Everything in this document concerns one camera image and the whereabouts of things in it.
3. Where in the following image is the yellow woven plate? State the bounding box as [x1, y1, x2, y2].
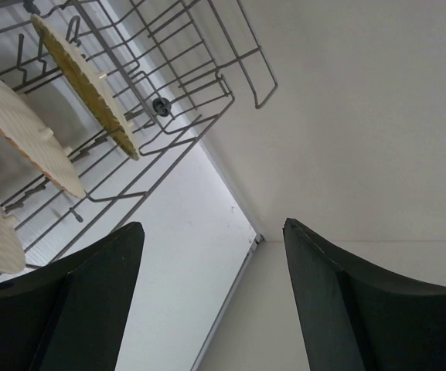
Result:
[30, 15, 140, 161]

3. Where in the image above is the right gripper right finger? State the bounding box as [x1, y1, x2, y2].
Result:
[283, 219, 446, 370]

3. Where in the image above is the grey wire dish rack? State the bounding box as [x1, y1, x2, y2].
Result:
[0, 1, 266, 272]

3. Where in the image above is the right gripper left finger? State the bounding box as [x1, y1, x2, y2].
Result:
[0, 222, 145, 370]

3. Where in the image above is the right aluminium table rail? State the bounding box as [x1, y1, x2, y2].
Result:
[190, 233, 264, 371]

